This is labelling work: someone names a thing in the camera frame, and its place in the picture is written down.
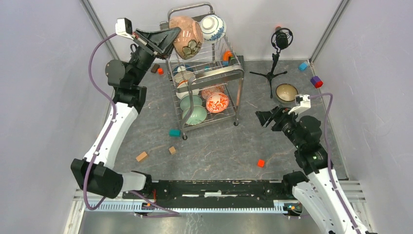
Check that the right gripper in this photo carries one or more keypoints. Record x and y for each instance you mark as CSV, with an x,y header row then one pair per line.
x,y
282,112

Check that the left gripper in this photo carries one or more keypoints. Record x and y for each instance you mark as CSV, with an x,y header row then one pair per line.
x,y
159,43

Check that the copper bowl with floral motif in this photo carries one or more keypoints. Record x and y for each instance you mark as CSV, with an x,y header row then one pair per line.
x,y
189,41

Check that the dark bowl with lattice band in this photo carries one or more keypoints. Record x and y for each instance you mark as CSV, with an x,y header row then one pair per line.
x,y
286,93

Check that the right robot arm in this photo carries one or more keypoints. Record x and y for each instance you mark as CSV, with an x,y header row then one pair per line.
x,y
316,186

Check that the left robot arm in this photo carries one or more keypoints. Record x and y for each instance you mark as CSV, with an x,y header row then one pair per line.
x,y
94,172

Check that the steel two-tier dish rack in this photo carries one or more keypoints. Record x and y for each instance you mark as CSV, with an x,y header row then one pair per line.
x,y
210,70

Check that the brown block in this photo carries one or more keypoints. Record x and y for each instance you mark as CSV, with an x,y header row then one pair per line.
x,y
155,68

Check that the small red block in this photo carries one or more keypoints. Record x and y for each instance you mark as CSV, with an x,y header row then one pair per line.
x,y
160,71

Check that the blue rimmed small bowl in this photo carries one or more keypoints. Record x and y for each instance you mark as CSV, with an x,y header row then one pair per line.
x,y
181,68

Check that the red cube block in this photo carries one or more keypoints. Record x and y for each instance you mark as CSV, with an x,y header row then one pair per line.
x,y
261,163

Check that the white bowl with orange rim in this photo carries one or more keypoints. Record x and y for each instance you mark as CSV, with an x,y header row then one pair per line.
x,y
181,80

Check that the red white patterned bowl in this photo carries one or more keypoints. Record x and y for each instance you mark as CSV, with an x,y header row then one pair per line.
x,y
217,102

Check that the white blue floral bowl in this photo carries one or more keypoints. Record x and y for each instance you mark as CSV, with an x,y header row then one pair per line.
x,y
213,28

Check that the purple and red block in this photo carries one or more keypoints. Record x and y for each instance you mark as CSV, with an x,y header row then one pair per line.
x,y
316,82

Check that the light blue block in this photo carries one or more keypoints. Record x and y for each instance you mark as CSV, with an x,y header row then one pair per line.
x,y
303,66

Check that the orange arch block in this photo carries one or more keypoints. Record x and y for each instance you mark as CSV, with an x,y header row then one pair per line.
x,y
227,56

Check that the celadon green front bowl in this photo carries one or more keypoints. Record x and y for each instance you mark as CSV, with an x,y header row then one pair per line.
x,y
198,115

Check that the celadon green bowl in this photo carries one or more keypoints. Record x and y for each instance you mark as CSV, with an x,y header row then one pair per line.
x,y
186,102
198,115

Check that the celadon green rear bowl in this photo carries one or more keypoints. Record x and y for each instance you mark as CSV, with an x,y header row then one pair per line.
x,y
186,102

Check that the black microphone on tripod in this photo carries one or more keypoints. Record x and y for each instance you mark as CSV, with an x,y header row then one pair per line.
x,y
280,40

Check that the teal block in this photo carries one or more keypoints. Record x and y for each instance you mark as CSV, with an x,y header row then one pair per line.
x,y
174,133

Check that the small wooden cube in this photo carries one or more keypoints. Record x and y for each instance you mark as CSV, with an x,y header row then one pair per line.
x,y
172,150

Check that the long wooden block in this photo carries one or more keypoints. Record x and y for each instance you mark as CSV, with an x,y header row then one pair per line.
x,y
141,156

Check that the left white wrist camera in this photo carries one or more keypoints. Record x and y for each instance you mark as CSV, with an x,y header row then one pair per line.
x,y
123,27

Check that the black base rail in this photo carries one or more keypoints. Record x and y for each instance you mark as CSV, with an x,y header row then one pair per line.
x,y
217,193

